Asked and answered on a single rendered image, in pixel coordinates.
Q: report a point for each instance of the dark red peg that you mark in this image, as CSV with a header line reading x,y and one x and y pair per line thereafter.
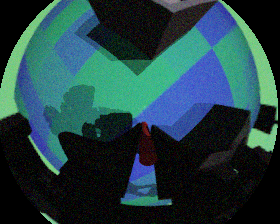
x,y
147,148

